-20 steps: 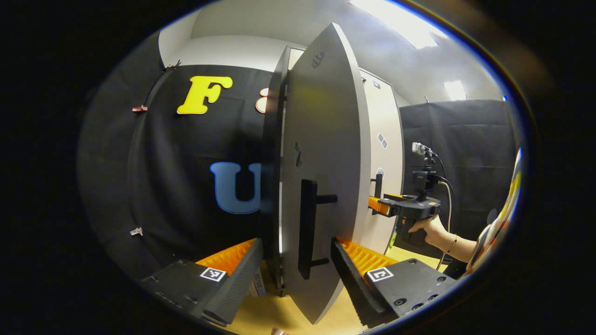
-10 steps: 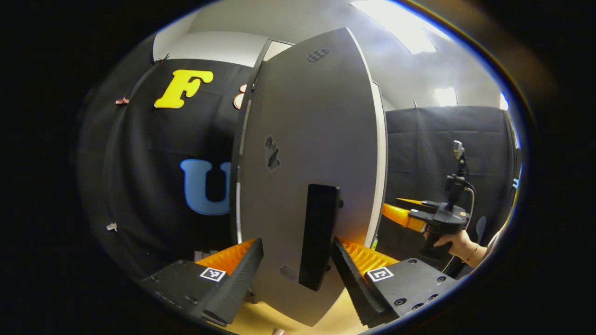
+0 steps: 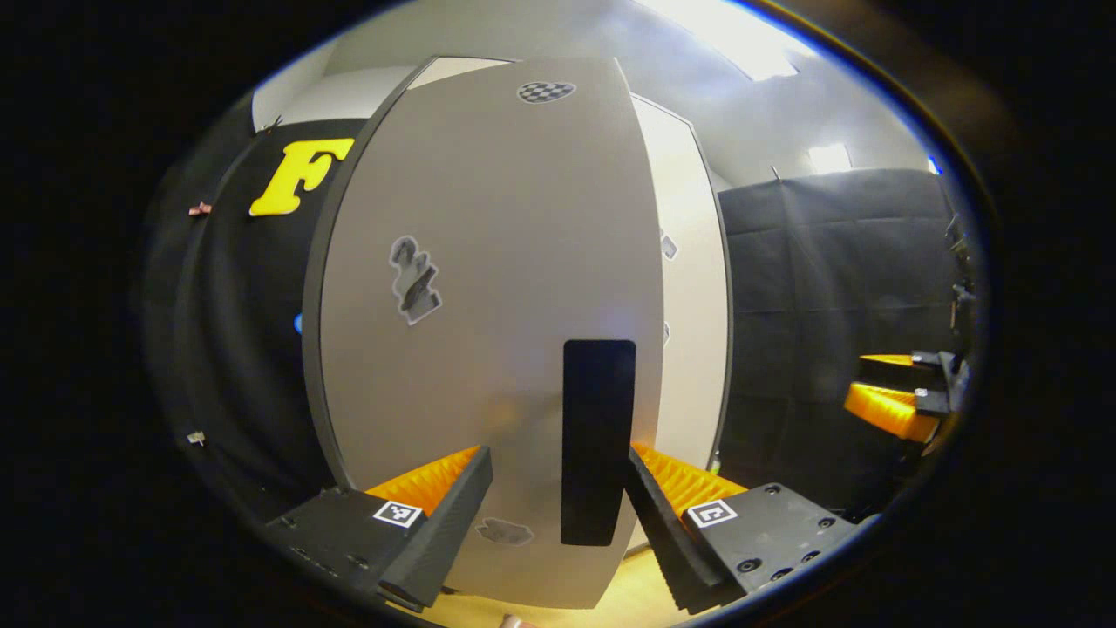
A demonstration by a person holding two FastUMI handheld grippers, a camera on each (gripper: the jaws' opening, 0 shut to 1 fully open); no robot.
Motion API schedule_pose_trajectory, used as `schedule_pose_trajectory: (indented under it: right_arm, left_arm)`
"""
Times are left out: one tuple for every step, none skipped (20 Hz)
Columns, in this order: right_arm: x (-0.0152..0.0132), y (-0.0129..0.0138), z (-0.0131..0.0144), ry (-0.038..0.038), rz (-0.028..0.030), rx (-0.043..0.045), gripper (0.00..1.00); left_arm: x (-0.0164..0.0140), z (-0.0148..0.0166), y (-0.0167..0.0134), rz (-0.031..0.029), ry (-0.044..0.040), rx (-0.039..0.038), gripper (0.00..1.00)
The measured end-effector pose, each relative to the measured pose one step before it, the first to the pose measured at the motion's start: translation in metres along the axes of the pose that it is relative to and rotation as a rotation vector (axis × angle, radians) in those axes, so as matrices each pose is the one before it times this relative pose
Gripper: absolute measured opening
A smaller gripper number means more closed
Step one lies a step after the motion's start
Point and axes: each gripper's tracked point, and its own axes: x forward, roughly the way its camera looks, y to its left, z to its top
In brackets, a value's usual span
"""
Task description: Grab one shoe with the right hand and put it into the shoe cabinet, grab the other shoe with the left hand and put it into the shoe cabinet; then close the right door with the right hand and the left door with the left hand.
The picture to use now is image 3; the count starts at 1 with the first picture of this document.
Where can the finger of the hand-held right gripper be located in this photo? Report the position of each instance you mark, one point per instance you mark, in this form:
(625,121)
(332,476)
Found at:
(889,410)
(889,373)

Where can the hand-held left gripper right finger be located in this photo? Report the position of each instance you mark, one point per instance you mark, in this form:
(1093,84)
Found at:
(663,532)

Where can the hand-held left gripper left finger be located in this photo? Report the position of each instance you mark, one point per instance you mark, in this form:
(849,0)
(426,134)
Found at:
(449,523)

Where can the white cabinet door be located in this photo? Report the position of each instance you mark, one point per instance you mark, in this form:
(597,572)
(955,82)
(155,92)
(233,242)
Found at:
(488,262)
(697,305)

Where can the black backdrop cloth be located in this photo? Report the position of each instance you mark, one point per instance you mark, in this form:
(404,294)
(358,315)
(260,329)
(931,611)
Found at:
(811,288)
(235,349)

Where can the ceiling light panel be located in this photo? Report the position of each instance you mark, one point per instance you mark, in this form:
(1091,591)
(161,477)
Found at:
(741,39)
(828,158)

